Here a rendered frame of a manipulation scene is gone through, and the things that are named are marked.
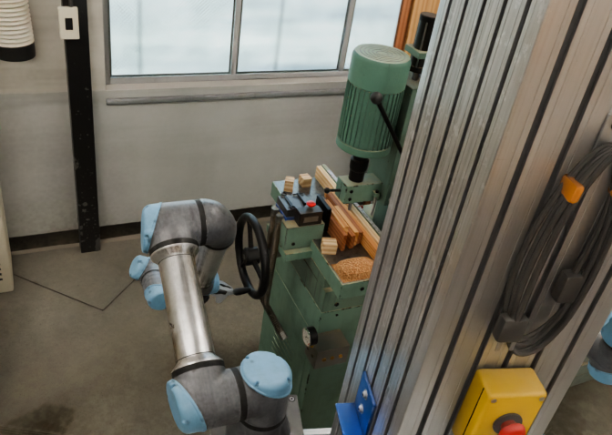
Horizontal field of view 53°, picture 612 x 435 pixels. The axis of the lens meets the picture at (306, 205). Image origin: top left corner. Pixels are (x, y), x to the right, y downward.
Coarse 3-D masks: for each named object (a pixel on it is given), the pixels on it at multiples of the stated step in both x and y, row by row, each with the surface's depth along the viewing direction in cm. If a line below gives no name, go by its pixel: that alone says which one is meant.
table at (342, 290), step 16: (272, 192) 228; (288, 192) 222; (304, 192) 224; (320, 192) 226; (320, 240) 200; (288, 256) 197; (304, 256) 200; (320, 256) 195; (336, 256) 195; (352, 256) 196; (368, 256) 197; (336, 288) 187; (352, 288) 186
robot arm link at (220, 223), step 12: (204, 204) 148; (216, 204) 150; (216, 216) 148; (228, 216) 151; (216, 228) 148; (228, 228) 151; (216, 240) 150; (228, 240) 154; (204, 252) 162; (216, 252) 161; (204, 264) 167; (216, 264) 168; (204, 276) 173; (216, 276) 184; (204, 288) 180; (216, 288) 184
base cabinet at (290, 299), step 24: (288, 264) 222; (288, 288) 224; (264, 312) 252; (288, 312) 226; (312, 312) 206; (336, 312) 202; (360, 312) 207; (264, 336) 255; (288, 336) 229; (288, 360) 231; (312, 384) 219; (336, 384) 225; (312, 408) 228
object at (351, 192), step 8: (344, 176) 204; (368, 176) 206; (336, 184) 205; (344, 184) 200; (352, 184) 200; (360, 184) 201; (368, 184) 202; (376, 184) 203; (336, 192) 205; (344, 192) 200; (352, 192) 200; (360, 192) 202; (368, 192) 203; (344, 200) 201; (352, 200) 203; (360, 200) 204; (368, 200) 206
